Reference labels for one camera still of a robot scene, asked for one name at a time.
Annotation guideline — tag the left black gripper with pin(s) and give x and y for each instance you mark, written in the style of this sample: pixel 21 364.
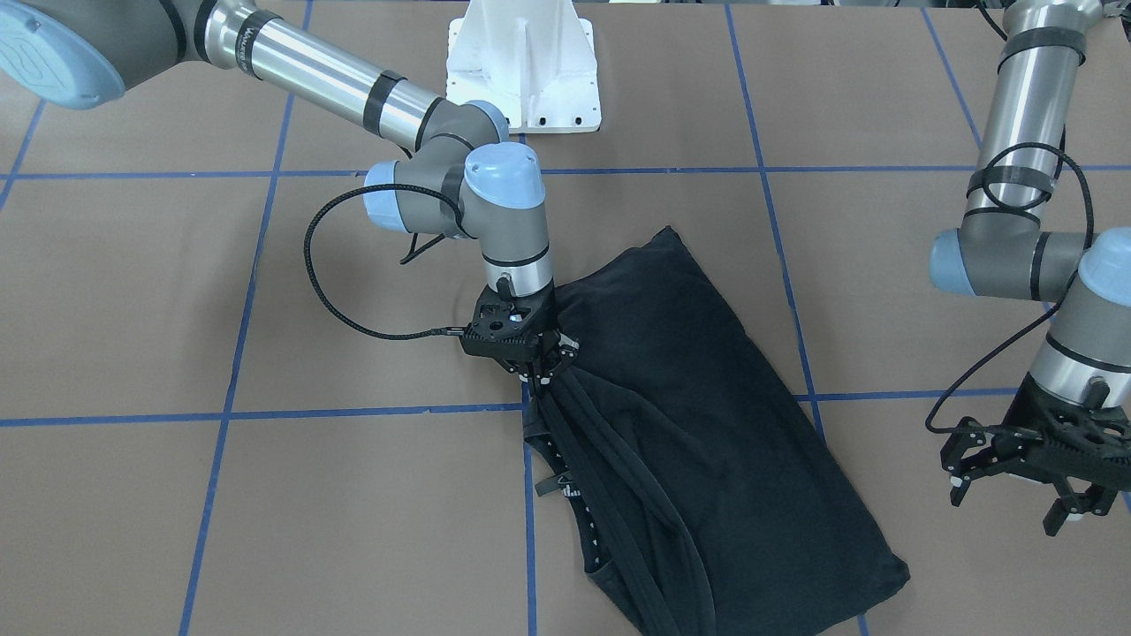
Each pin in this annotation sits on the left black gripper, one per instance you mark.
pixel 1023 407

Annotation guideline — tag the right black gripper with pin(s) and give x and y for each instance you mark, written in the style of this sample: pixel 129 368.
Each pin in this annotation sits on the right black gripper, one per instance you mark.
pixel 545 324

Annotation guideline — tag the black graphic t-shirt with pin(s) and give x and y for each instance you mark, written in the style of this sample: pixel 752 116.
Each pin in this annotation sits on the black graphic t-shirt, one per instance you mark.
pixel 705 501

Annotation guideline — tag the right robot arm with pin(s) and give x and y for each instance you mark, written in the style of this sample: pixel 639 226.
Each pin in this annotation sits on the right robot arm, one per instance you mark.
pixel 463 177

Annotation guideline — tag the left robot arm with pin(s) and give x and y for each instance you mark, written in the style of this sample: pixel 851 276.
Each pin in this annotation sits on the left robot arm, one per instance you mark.
pixel 1029 234

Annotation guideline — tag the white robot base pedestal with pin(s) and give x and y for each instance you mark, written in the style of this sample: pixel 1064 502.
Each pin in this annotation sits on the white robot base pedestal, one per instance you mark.
pixel 535 60

